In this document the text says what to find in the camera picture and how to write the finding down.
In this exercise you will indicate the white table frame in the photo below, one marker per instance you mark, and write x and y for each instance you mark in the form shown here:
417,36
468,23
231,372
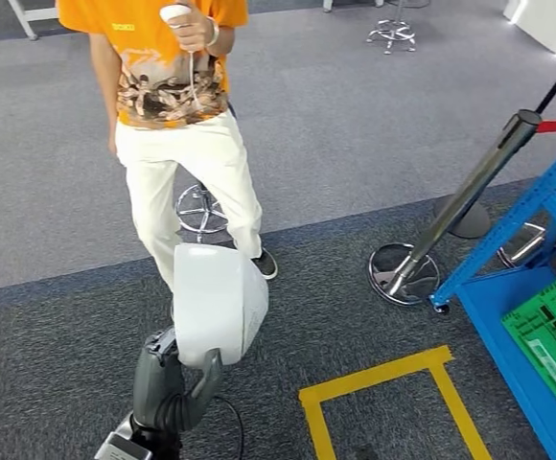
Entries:
21,19

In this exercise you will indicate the chrome stool base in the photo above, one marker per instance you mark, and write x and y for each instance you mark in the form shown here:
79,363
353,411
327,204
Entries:
201,209
393,28

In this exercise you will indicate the blue metal shelf rack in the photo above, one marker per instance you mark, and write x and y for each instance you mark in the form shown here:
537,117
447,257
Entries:
498,317

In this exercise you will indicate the person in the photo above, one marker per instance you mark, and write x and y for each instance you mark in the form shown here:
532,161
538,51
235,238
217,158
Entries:
162,159

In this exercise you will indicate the white wristband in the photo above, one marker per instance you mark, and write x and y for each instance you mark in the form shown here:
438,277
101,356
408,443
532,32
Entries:
214,32

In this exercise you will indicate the thin black pole stand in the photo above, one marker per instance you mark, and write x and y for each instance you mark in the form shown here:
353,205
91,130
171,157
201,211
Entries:
474,225

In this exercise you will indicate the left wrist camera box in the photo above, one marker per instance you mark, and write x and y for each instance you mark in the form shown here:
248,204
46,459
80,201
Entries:
119,449

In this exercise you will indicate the white low platform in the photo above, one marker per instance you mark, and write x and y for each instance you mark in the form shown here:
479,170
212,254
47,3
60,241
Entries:
546,25

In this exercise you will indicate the white curved plastic part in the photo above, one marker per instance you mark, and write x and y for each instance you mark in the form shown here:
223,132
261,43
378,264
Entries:
215,298

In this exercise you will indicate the person's left hand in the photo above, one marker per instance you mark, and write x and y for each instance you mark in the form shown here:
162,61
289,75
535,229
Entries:
194,32

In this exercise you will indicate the green plastic crate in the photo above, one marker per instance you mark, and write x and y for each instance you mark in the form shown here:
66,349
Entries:
537,324

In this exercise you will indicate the white handheld controller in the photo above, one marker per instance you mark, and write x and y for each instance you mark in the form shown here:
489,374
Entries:
174,11

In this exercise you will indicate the chrome stanchion post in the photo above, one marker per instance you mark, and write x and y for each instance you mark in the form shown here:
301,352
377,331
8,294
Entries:
464,197

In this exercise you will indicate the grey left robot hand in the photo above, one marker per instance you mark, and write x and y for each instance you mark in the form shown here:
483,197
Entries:
156,374

